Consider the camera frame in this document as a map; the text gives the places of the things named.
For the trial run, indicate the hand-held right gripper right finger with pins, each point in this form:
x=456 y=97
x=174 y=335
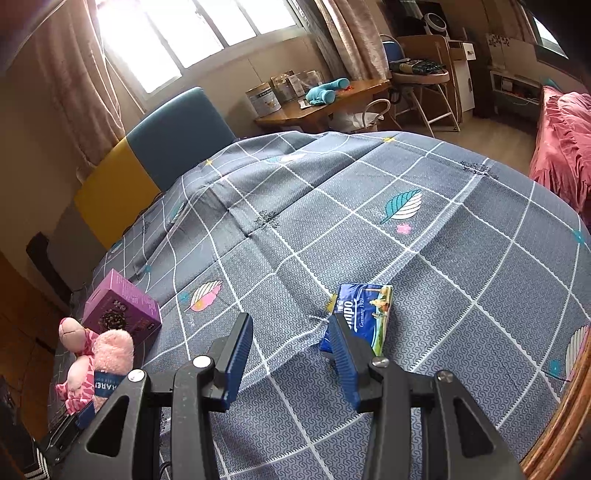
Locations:
x=344 y=369

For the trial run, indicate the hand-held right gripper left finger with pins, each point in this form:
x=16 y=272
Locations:
x=235 y=364

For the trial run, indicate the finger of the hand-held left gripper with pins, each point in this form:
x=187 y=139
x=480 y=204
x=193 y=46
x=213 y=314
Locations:
x=62 y=436

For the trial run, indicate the blue tissue pack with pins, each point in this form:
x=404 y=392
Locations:
x=364 y=314

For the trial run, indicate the pink socks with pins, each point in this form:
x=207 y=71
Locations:
x=115 y=350

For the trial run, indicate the pink spotted plush toy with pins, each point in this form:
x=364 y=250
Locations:
x=74 y=339

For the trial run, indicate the wooden wardrobe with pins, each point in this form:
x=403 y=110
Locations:
x=23 y=332

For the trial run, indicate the purple cardboard box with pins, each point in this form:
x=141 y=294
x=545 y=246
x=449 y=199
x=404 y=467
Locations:
x=120 y=304

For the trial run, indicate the grey checked quilt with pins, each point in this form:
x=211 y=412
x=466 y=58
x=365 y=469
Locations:
x=369 y=221

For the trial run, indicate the grey yellow blue headboard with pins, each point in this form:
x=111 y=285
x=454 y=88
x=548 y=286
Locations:
x=180 y=134

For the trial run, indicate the wooden desk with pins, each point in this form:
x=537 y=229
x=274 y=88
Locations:
x=295 y=113

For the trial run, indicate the cream tin can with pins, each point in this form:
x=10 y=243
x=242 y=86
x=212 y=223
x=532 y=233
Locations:
x=264 y=100

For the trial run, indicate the teal plush toy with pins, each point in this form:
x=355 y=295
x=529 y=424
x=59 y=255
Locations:
x=321 y=94

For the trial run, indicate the clear plastic box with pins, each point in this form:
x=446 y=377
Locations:
x=300 y=83

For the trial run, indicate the wooden folding chair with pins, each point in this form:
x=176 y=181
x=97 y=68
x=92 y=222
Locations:
x=425 y=79

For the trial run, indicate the white cabinet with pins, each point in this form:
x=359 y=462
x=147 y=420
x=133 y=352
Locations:
x=461 y=78

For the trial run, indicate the beige curtain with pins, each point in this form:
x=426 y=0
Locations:
x=351 y=37
x=78 y=92

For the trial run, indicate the pink bedspread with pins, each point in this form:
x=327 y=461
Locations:
x=563 y=138

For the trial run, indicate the blue chair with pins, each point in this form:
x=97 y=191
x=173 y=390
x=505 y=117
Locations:
x=392 y=48

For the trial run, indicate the white shelf unit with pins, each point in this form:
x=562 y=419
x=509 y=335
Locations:
x=512 y=87

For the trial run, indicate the bright window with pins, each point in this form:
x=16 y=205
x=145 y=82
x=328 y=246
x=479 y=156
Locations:
x=184 y=37

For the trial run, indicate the white round fan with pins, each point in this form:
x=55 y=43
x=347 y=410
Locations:
x=434 y=23

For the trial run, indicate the small dark window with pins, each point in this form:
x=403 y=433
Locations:
x=549 y=32

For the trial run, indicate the round wooden frame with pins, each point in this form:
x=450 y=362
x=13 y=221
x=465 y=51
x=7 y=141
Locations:
x=558 y=415

